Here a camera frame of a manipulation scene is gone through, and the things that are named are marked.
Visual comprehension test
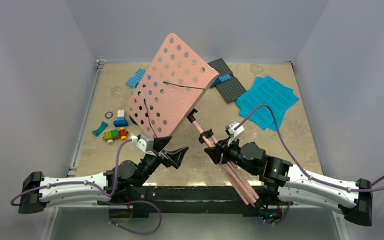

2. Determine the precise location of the blue brick baseplate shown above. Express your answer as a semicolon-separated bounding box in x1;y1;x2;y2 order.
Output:
126;68;146;89

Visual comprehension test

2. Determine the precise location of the pink music stand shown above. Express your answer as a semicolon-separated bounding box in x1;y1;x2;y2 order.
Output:
127;33;258;207

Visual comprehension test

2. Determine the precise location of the blue brick on baseplate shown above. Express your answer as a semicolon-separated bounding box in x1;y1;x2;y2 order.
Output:
210;74;232;88

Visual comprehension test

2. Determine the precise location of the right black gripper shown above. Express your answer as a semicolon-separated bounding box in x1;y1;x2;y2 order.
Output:
204;134;257;176

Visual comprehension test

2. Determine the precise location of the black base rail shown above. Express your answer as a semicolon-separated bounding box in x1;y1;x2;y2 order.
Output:
97;184;284;220

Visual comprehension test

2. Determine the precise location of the grey brick baseplate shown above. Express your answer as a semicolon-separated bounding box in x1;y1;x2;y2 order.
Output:
207;58;247;104

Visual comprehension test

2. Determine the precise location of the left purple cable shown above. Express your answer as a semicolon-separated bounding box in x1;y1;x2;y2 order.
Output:
10;138;135;207

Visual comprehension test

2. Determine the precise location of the blue white brick stack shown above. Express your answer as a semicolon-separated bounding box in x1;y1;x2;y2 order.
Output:
113;109;129;128

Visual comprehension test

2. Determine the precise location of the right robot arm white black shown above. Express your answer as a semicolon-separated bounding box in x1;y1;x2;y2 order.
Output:
204;140;373;227

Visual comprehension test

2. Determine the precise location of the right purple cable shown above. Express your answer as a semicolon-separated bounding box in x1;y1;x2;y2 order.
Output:
236;104;384;193

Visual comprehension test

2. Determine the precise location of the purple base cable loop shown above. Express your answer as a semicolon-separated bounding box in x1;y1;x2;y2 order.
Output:
108;199;163;236

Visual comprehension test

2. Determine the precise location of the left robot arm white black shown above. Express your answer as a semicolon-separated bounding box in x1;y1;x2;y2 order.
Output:
10;135;189;214

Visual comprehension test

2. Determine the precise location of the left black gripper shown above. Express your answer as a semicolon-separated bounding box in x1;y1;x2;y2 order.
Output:
134;135;187;187

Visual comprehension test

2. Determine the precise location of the teal curved brick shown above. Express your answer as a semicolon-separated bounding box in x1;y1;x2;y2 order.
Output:
92;121;108;137

